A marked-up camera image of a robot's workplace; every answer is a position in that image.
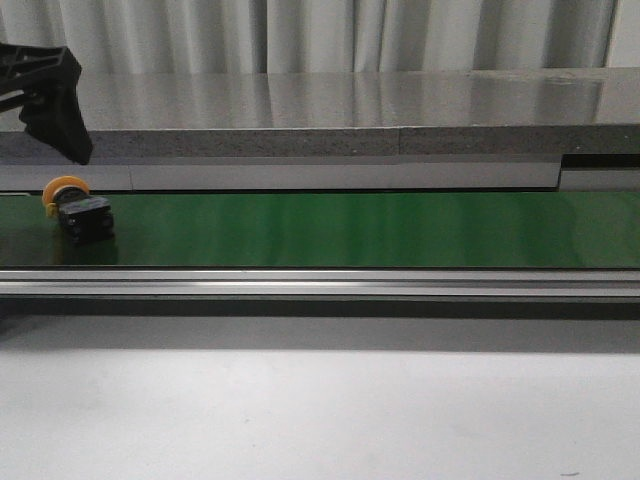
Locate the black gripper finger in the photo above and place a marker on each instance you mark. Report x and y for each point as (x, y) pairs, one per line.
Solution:
(41, 82)

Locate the yellow mushroom push button switch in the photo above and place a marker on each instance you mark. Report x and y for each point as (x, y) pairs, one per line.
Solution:
(84, 218)

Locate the white pleated curtain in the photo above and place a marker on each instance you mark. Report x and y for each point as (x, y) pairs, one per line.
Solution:
(192, 37)

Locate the green conveyor belt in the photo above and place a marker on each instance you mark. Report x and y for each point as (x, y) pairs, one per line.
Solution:
(341, 230)

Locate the grey stone counter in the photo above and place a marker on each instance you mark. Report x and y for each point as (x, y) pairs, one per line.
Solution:
(567, 129)

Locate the aluminium conveyor frame rail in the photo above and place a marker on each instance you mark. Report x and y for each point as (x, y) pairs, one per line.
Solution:
(439, 283)

